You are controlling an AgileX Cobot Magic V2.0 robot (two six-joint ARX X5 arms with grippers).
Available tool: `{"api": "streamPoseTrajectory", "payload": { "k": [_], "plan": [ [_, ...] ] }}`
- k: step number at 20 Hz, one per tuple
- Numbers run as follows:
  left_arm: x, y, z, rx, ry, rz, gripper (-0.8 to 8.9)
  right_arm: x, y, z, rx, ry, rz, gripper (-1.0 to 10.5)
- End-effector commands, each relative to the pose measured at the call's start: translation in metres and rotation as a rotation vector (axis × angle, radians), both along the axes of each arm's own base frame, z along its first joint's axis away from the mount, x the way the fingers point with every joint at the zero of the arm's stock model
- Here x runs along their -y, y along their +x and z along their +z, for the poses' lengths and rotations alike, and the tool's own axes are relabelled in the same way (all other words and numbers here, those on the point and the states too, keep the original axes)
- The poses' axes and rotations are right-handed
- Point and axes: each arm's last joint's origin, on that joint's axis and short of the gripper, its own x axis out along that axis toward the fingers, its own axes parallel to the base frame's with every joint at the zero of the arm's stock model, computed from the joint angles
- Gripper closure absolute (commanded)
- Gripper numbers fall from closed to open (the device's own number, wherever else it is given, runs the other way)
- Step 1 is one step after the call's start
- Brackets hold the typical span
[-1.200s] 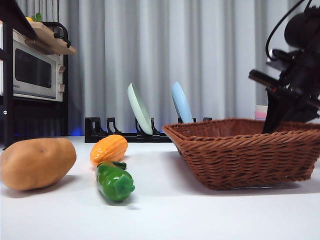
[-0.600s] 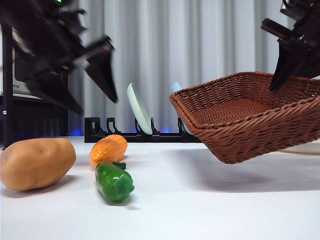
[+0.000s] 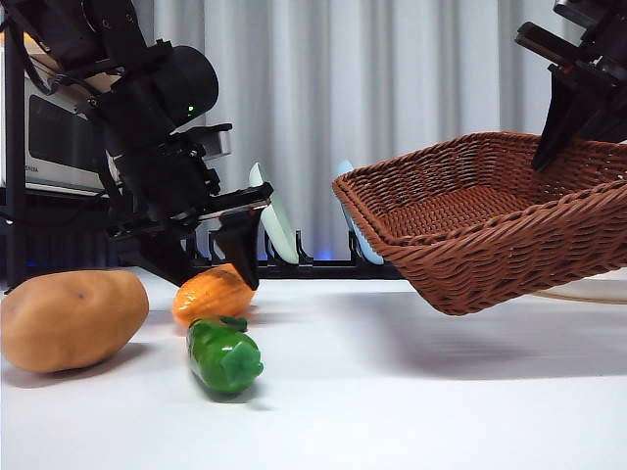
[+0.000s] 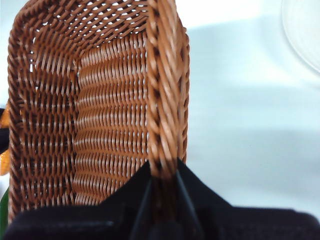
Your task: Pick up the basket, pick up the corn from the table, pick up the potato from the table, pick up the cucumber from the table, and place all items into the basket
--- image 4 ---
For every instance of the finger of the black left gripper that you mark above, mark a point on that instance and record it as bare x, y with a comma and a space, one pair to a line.
3, 132

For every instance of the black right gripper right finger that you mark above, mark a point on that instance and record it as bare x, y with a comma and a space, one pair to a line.
237, 222

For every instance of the brown woven wicker basket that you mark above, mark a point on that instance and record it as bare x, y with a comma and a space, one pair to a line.
100, 112

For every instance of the white shallow plate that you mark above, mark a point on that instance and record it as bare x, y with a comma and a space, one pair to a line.
310, 30

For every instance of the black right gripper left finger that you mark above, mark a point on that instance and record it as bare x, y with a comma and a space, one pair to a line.
87, 222

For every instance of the orange-yellow corn cob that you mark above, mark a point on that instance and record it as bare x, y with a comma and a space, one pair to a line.
3, 165

